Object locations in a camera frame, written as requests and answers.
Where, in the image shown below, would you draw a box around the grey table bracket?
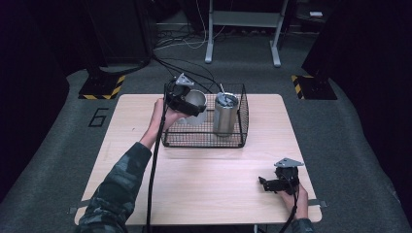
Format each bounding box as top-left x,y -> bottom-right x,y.
307,198 -> 328,209
67,199 -> 92,216

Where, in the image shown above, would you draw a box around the steel cup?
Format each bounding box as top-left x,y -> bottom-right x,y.
176,89 -> 209,127

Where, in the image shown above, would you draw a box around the black yellow striped stand base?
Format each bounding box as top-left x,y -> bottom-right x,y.
78,74 -> 127,101
290,74 -> 338,101

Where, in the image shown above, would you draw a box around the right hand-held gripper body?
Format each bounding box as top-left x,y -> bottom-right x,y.
270,157 -> 305,196

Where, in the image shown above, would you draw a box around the white metal stand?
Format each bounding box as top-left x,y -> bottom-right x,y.
204,0 -> 290,69

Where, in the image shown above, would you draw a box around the person's left hand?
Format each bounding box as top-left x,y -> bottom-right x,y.
151,97 -> 190,134

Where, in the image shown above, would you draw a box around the black cabinet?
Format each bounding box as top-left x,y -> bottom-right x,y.
82,0 -> 154,67

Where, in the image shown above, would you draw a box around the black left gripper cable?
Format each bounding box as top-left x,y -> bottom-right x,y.
145,96 -> 170,233

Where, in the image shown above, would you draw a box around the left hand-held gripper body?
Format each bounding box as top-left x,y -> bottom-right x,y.
164,73 -> 202,114

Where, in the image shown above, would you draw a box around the black floor cables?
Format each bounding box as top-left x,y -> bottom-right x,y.
151,53 -> 223,94

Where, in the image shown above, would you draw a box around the black wire basket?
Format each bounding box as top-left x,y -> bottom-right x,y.
160,83 -> 251,150

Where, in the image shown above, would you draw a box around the steel tumbler with lid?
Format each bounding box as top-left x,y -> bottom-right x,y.
212,91 -> 240,138

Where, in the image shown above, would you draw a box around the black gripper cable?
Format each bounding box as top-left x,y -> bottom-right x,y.
145,96 -> 170,233
277,190 -> 299,233

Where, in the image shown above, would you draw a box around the white floor cables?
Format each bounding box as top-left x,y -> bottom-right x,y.
154,0 -> 229,51

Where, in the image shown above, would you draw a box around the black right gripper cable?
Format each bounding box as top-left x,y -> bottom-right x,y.
277,190 -> 299,233

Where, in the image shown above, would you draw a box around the person's right hand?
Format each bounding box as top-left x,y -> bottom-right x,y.
279,183 -> 310,221

